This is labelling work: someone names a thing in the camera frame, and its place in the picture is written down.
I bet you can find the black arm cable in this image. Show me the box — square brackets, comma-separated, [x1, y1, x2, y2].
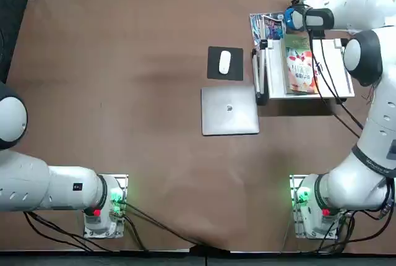
[22, 200, 207, 253]
[308, 29, 365, 139]

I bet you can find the black mouse pad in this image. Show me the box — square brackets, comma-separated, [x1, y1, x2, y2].
[206, 46, 244, 82]

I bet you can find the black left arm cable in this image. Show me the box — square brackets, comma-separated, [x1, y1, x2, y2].
[22, 200, 207, 253]

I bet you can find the grey closed laptop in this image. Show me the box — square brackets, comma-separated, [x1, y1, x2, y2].
[200, 85, 260, 137]

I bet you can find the white folding book stand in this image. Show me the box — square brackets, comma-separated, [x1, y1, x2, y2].
[251, 37, 356, 106]

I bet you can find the glossy blue comic magazine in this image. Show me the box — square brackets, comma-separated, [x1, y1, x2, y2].
[249, 12, 289, 47]

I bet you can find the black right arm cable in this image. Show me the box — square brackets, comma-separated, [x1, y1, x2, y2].
[308, 29, 365, 139]

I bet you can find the white computer mouse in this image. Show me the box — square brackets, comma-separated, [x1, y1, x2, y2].
[218, 50, 231, 75]

